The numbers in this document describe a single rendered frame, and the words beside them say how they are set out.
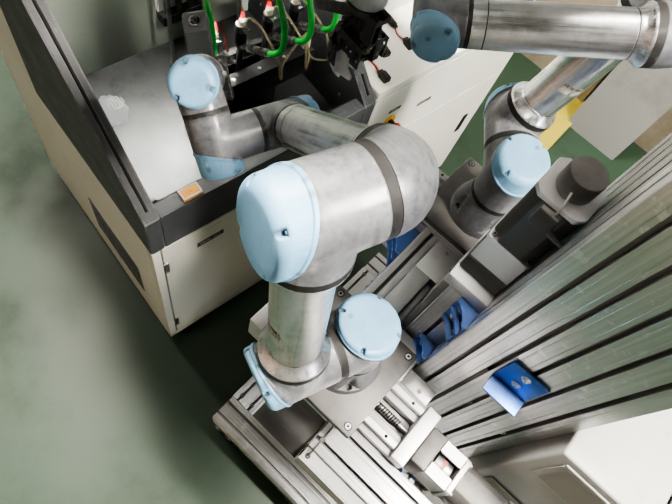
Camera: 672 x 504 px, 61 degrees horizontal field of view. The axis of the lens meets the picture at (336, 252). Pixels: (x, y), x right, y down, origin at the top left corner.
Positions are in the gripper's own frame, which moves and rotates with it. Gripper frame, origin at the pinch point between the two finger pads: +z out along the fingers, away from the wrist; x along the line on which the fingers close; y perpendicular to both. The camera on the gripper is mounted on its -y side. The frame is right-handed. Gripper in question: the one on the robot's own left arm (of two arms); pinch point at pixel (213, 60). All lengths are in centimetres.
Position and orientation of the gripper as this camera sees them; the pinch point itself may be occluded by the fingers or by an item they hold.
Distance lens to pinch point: 125.7
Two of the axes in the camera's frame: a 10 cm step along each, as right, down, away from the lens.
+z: -0.9, -3.5, 9.3
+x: 9.9, -1.6, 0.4
